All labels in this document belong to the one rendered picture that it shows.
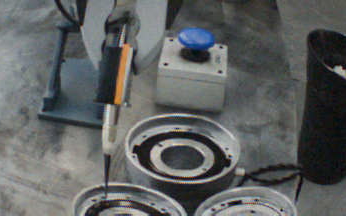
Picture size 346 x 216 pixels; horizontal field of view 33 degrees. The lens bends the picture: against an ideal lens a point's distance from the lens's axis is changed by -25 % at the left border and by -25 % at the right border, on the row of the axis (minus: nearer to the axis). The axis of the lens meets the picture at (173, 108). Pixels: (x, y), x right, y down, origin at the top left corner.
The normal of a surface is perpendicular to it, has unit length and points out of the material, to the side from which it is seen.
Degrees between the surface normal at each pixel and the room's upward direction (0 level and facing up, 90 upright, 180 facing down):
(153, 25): 90
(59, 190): 0
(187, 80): 90
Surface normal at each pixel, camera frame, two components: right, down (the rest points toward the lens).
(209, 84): -0.10, 0.55
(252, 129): 0.09, -0.82
